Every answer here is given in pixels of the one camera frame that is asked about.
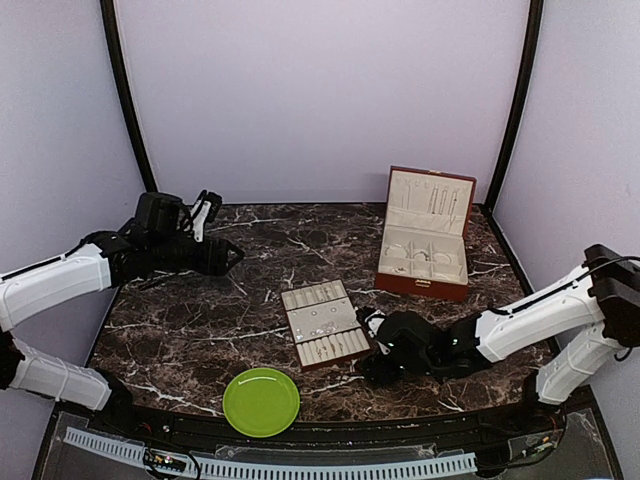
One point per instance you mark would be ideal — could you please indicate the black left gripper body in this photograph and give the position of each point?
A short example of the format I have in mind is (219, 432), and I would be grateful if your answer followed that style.
(203, 264)

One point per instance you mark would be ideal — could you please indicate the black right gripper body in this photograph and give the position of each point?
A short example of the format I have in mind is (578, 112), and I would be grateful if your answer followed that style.
(374, 366)

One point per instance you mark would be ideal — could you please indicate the brown jewelry box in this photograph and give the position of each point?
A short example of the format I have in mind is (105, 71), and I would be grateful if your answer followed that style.
(423, 241)

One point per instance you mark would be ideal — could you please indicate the jewelry tray brown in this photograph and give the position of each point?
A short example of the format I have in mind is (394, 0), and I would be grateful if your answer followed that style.
(323, 324)

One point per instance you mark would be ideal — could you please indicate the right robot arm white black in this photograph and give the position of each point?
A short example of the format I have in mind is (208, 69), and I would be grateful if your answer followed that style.
(599, 298)

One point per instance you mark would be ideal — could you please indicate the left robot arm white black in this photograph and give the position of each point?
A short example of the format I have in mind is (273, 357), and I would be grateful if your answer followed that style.
(163, 235)

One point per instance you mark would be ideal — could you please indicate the green plate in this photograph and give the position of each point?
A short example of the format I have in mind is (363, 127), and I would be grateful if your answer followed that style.
(261, 402)

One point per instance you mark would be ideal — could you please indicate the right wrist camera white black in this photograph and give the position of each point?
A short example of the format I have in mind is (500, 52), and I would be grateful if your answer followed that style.
(370, 320)

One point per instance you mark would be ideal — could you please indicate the white slotted cable duct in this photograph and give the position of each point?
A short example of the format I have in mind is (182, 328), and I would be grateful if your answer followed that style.
(244, 463)

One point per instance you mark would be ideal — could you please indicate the left black frame post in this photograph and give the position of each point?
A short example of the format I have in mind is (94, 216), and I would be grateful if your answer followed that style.
(119, 71)

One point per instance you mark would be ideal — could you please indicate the black frame post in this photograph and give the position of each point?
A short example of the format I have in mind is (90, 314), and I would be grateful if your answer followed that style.
(530, 43)
(119, 71)

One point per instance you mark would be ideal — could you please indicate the right black frame post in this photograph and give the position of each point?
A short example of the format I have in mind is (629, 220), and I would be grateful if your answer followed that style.
(530, 43)

